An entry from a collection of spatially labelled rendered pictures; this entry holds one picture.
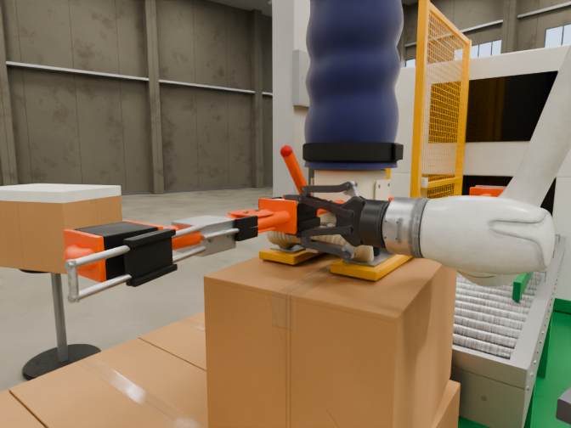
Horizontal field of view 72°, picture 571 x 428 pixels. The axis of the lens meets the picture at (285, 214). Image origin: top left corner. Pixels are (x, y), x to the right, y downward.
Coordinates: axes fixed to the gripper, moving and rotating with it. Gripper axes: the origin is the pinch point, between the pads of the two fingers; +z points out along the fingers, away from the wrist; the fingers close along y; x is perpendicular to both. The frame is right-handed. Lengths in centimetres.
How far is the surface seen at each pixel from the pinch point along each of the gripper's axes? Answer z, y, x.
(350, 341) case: -15.6, 19.4, -3.7
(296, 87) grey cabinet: 85, -49, 130
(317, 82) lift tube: 3.1, -26.3, 16.1
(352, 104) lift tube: -4.8, -21.2, 17.2
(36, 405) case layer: 65, 53, -21
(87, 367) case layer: 73, 53, -3
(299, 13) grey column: 89, -91, 138
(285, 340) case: -3.1, 22.3, -4.5
